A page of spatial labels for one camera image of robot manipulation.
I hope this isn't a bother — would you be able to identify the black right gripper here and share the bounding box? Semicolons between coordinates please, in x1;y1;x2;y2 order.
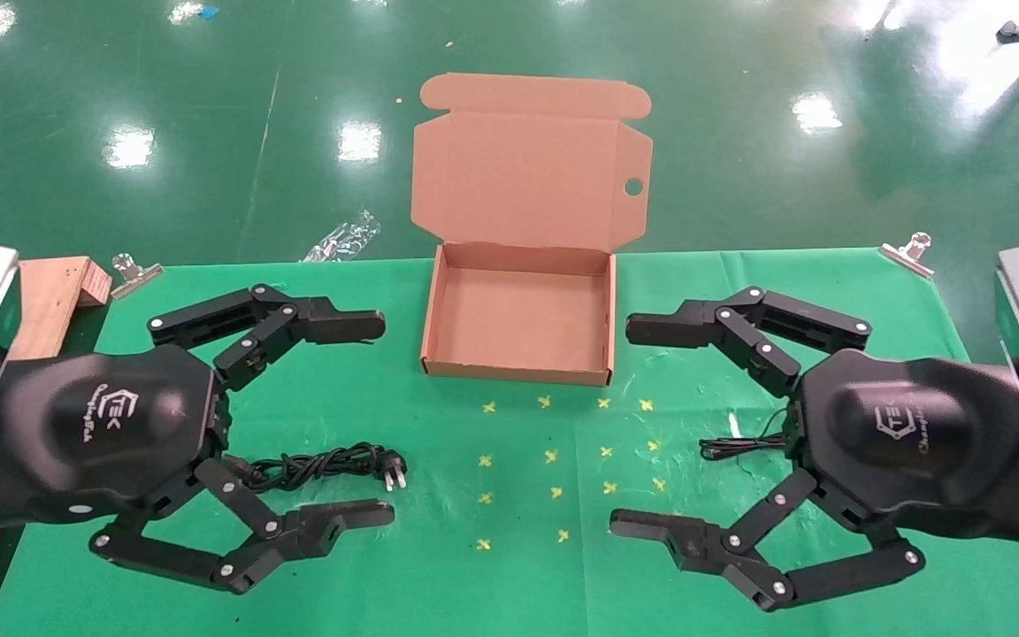
609;286;1019;611

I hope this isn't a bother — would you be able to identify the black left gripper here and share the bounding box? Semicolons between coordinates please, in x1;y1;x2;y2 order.
0;285;395;594

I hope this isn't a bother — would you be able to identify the black data cable with plug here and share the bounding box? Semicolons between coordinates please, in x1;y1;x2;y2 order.
225;442;409;493

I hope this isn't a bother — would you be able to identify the black wired computer mouse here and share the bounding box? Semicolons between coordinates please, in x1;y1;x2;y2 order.
700;409;798;461

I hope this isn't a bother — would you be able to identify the open brown cardboard box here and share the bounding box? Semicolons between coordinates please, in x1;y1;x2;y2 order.
410;73;654;388

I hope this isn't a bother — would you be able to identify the clear plastic wrapper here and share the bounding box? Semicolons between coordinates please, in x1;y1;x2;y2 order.
300;211;381;264

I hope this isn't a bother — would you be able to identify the green table cloth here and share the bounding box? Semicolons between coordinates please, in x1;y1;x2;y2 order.
0;249;1019;637

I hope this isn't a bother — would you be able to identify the silver metal binder clip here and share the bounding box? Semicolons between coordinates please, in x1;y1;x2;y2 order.
111;253;164;300
879;232;935;279

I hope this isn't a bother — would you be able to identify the brown wooden board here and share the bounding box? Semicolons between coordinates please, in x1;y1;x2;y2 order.
0;257;112;637

